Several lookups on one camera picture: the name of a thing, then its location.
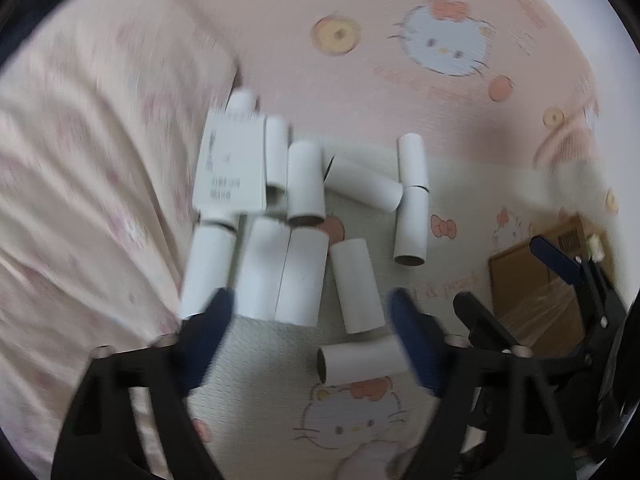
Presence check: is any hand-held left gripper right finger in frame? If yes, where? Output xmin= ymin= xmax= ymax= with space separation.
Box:
xmin=389 ymin=287 xmax=576 ymax=480

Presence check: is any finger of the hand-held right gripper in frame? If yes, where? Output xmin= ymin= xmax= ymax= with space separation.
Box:
xmin=530 ymin=235 xmax=626 ymax=331
xmin=452 ymin=294 xmax=517 ymax=354

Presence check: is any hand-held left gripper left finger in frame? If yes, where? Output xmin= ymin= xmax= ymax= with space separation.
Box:
xmin=50 ymin=287 xmax=236 ymax=480

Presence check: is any brown cardboard box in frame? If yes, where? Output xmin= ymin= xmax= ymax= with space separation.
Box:
xmin=487 ymin=215 xmax=608 ymax=351

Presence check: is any group of white cardboard tubes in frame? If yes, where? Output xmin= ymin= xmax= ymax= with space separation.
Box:
xmin=180 ymin=89 xmax=431 ymax=326

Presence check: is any white paper box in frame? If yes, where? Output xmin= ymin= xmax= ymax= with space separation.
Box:
xmin=192 ymin=110 xmax=268 ymax=213

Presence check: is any pink cartoon printed mat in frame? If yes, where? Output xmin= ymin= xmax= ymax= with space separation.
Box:
xmin=165 ymin=0 xmax=636 ymax=480

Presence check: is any dark cloth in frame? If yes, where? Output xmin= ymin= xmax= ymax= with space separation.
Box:
xmin=0 ymin=0 xmax=91 ymax=68

